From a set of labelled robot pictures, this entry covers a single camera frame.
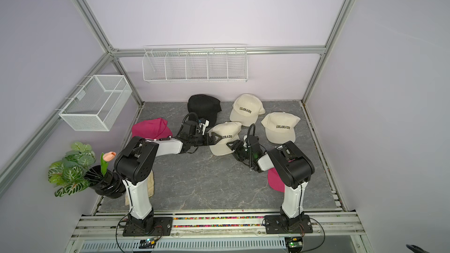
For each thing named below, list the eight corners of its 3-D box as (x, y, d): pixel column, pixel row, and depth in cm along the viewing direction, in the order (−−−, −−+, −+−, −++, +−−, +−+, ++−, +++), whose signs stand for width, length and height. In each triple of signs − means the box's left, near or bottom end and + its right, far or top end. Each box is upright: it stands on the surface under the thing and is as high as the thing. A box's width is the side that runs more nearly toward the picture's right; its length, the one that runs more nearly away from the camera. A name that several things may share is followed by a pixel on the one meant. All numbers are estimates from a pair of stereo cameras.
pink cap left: (135, 139, 105) (129, 132, 100) (141, 125, 112) (136, 117, 106) (171, 139, 105) (167, 132, 100) (174, 124, 112) (171, 117, 106)
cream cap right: (264, 143, 102) (266, 136, 96) (261, 119, 114) (262, 111, 108) (301, 143, 102) (305, 136, 96) (294, 119, 114) (297, 111, 108)
